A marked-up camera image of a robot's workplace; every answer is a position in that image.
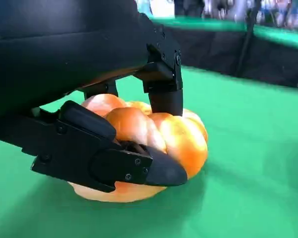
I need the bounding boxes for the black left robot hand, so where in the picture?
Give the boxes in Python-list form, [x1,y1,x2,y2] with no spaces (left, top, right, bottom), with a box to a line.
[0,0,189,193]

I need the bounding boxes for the orange white toy bread roll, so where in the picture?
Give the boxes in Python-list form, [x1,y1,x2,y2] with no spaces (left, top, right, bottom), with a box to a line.
[67,93,209,203]

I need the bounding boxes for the green cloth on background table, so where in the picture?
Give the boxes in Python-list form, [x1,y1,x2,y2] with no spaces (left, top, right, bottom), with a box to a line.
[149,16,298,49]

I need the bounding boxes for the black backdrop cloth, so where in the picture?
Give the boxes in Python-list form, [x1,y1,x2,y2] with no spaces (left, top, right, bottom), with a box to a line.
[161,23,298,89]

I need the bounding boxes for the thin hanging black cable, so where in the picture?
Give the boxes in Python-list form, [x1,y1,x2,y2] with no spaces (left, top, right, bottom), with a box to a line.
[234,0,258,76]

